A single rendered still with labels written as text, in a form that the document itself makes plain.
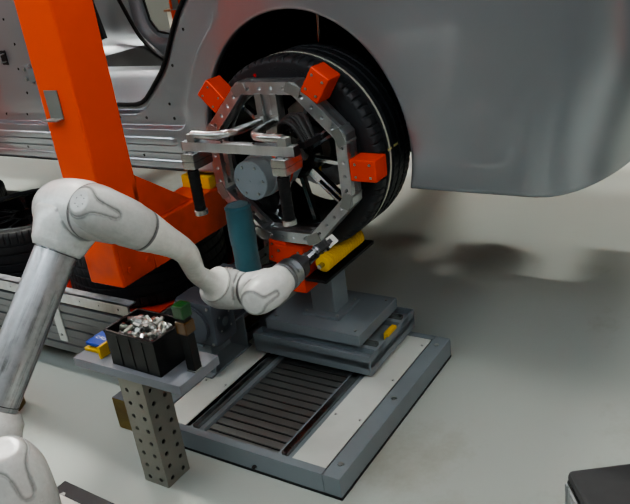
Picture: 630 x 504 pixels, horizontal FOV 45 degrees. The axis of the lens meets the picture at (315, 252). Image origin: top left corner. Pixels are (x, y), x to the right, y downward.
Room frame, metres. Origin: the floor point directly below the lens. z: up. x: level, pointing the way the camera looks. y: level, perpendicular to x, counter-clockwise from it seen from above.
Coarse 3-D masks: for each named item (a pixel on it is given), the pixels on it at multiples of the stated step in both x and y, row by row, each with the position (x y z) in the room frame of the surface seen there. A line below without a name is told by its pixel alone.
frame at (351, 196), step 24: (240, 96) 2.39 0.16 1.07; (216, 120) 2.46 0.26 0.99; (336, 120) 2.24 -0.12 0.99; (336, 144) 2.20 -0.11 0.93; (216, 168) 2.48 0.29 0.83; (240, 192) 2.48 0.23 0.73; (360, 192) 2.22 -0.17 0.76; (264, 216) 2.44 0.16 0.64; (336, 216) 2.22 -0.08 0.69; (288, 240) 2.33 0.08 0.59; (312, 240) 2.27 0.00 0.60
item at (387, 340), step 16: (400, 320) 2.43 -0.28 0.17; (256, 336) 2.48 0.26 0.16; (272, 336) 2.44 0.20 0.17; (288, 336) 2.46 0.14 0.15; (304, 336) 2.42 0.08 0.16; (384, 336) 2.33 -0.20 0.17; (400, 336) 2.40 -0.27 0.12; (272, 352) 2.45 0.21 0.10; (288, 352) 2.40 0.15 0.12; (304, 352) 2.36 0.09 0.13; (320, 352) 2.32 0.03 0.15; (336, 352) 2.28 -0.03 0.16; (352, 352) 2.29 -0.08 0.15; (368, 352) 2.27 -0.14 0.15; (384, 352) 2.29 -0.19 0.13; (352, 368) 2.25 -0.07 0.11; (368, 368) 2.21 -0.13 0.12
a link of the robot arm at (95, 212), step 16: (80, 192) 1.55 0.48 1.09; (96, 192) 1.54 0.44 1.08; (112, 192) 1.57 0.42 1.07; (80, 208) 1.52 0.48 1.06; (96, 208) 1.52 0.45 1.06; (112, 208) 1.54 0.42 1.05; (128, 208) 1.56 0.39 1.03; (144, 208) 1.61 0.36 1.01; (80, 224) 1.53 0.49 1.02; (96, 224) 1.52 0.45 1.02; (112, 224) 1.53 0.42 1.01; (128, 224) 1.55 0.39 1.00; (144, 224) 1.58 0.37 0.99; (96, 240) 1.59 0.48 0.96; (112, 240) 1.55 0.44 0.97; (128, 240) 1.56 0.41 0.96; (144, 240) 1.58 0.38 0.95
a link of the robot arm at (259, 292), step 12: (240, 276) 1.92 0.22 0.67; (252, 276) 1.87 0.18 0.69; (264, 276) 1.86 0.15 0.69; (276, 276) 1.86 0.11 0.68; (288, 276) 1.89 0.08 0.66; (240, 288) 1.88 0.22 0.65; (252, 288) 1.81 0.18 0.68; (264, 288) 1.81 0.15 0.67; (276, 288) 1.83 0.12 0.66; (288, 288) 1.86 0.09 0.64; (240, 300) 1.83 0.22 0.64; (252, 300) 1.80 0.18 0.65; (264, 300) 1.80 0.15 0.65; (276, 300) 1.82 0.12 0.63; (252, 312) 1.81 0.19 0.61; (264, 312) 1.80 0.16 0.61
